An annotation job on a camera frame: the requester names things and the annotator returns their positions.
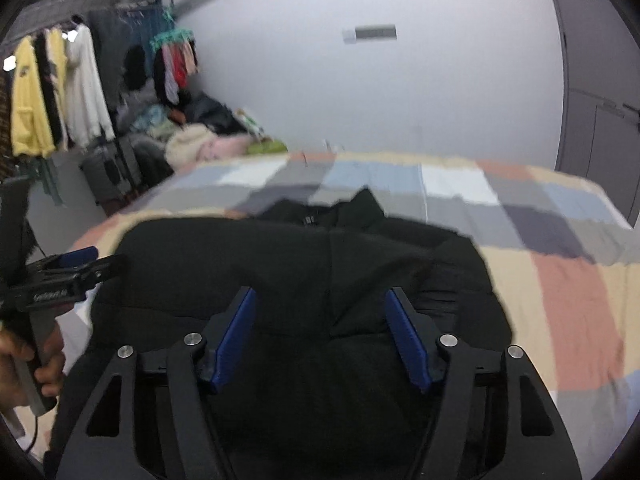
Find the dark grey hanging garment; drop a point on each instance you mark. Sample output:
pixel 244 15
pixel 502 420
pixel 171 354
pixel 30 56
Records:
pixel 111 37

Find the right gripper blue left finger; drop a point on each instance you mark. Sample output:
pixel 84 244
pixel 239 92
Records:
pixel 226 335

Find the cream fluffy garment pile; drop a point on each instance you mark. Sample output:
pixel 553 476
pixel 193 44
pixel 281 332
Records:
pixel 183 146

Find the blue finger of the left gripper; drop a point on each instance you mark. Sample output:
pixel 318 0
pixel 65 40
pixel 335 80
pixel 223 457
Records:
pixel 90 274
pixel 78 257

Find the grey door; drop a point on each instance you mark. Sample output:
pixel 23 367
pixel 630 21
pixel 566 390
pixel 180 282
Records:
pixel 600 124

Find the white hanging sweater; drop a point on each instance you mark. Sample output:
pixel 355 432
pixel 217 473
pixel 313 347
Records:
pixel 87 117

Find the grey wall switch panel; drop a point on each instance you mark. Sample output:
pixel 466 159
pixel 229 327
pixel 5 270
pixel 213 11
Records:
pixel 369 33

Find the black puffer jacket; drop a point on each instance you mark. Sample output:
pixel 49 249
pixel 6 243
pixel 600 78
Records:
pixel 320 391

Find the yellow fleece jacket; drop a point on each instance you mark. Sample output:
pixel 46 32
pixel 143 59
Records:
pixel 36 127

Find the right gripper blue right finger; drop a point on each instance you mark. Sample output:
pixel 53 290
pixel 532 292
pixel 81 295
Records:
pixel 416 337

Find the person's left hand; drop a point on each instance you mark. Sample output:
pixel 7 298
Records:
pixel 32 359

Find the black suitcase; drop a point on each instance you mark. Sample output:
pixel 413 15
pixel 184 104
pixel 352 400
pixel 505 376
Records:
pixel 111 170

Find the green clip hanger with laundry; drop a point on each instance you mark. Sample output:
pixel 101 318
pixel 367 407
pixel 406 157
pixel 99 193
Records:
pixel 174 62

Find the colourful checked bed cover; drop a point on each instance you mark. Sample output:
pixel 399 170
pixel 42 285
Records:
pixel 563 261

